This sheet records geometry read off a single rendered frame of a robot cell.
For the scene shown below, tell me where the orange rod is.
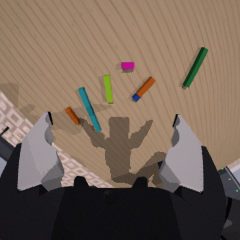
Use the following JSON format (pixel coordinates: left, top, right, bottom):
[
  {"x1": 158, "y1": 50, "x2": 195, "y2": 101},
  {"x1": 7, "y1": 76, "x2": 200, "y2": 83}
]
[
  {"x1": 136, "y1": 76, "x2": 155, "y2": 97},
  {"x1": 65, "y1": 107, "x2": 81, "y2": 125}
]

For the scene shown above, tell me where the small magenta block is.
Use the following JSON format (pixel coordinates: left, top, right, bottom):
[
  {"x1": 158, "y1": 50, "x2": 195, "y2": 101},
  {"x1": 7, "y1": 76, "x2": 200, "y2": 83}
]
[{"x1": 122, "y1": 62, "x2": 134, "y2": 69}]

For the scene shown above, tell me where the turquoise rod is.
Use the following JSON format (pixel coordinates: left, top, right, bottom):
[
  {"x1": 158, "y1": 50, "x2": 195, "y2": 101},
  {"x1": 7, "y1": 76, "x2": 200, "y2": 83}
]
[{"x1": 78, "y1": 87, "x2": 101, "y2": 132}]

